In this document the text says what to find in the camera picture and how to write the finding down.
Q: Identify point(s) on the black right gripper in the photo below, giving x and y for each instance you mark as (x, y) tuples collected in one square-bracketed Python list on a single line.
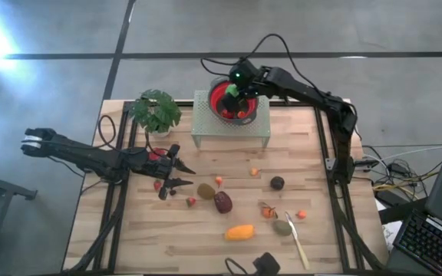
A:
[(244, 74)]

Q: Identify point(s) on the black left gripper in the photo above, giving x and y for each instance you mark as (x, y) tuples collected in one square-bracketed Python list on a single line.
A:
[(159, 168)]

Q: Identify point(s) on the green apple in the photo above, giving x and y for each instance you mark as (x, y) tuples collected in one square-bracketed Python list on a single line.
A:
[(231, 91)]

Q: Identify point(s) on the red bowl with grey rim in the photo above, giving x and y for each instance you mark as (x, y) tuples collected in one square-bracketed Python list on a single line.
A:
[(215, 97)]

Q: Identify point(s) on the small orange yellow fruit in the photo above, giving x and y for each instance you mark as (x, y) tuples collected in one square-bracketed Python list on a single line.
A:
[(254, 172), (218, 179), (301, 214), (241, 114)]

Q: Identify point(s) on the small dark purple berry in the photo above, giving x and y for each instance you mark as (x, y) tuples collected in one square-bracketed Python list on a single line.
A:
[(172, 192)]

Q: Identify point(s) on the large red fruit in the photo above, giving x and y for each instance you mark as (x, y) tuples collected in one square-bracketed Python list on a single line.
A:
[(156, 154)]

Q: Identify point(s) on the dark maroon fruit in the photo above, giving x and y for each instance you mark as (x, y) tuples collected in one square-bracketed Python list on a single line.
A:
[(223, 202)]

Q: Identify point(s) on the yellow orange mango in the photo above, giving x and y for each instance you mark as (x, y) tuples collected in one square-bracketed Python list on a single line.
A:
[(239, 232)]

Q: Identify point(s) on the dark brown round fruit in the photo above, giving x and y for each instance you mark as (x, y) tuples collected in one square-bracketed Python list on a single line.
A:
[(277, 183)]

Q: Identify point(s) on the greenish brown kiwi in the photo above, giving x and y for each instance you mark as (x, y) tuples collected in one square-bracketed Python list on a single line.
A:
[(281, 228)]

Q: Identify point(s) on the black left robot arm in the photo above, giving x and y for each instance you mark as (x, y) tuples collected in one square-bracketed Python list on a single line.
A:
[(83, 155)]

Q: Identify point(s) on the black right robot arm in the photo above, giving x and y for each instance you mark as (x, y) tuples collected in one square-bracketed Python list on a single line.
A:
[(305, 90)]

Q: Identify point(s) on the green perforated metal shelf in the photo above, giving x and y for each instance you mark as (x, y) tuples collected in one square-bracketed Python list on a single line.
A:
[(205, 126)]

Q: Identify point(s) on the white plant pot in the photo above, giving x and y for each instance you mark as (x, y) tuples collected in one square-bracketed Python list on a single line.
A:
[(161, 134)]

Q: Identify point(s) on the green monstera plant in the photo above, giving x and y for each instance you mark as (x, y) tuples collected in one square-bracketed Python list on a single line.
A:
[(156, 111)]

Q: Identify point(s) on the black blocky device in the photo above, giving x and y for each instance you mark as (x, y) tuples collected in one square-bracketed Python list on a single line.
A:
[(266, 264)]

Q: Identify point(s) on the black flat box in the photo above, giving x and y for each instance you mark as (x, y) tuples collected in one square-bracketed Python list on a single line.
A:
[(388, 198)]

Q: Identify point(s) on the white paper sheet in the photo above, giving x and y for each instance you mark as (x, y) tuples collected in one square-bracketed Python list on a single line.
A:
[(391, 234)]

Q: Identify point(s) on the grey laptop with lit keyboard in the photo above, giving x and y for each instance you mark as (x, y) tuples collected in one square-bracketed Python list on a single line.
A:
[(428, 241)]

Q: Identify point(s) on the black aluminium table frame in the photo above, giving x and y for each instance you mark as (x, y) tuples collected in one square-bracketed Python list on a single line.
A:
[(322, 130)]

